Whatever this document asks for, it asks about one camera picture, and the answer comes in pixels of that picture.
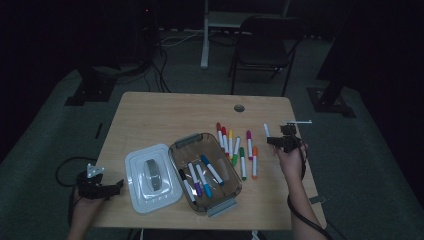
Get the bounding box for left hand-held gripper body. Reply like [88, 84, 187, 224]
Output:
[77, 162, 116, 201]

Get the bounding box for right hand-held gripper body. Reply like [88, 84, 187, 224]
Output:
[279, 119, 313, 154]

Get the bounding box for white box lid with handle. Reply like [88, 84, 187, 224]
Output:
[124, 143, 184, 214]

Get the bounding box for row of coloured markers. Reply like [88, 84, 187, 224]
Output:
[215, 122, 259, 182]

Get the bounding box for grey transparent storage box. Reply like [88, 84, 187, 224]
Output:
[168, 132, 243, 218]

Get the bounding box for dark blue marker pen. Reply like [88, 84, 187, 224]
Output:
[200, 154, 225, 186]

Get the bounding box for black marker pen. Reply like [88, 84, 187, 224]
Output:
[178, 168, 198, 204]

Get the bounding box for purple marker pen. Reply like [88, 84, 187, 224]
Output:
[187, 162, 203, 198]

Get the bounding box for light blue marker pen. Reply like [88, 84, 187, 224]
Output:
[195, 163, 213, 199]

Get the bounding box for person's left hand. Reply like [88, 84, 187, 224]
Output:
[70, 189, 105, 218]

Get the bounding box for person's right hand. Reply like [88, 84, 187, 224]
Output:
[274, 143, 309, 184]

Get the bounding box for black stand base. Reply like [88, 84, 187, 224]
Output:
[64, 64, 118, 107]
[306, 87, 357, 118]

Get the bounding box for black folding chair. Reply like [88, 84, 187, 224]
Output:
[228, 14, 306, 98]

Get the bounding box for dark equipment with red light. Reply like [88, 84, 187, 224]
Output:
[129, 0, 162, 65]

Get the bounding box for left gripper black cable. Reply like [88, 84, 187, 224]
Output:
[54, 156, 98, 228]

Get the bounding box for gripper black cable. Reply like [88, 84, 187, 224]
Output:
[54, 156, 98, 228]
[286, 126, 348, 240]

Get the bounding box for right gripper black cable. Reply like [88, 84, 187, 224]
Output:
[286, 126, 348, 240]

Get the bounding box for black floor cables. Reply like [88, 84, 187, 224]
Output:
[143, 43, 172, 94]

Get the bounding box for white desk frame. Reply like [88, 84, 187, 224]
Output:
[199, 0, 291, 70]

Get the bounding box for white floor cable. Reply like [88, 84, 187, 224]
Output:
[159, 29, 204, 47]

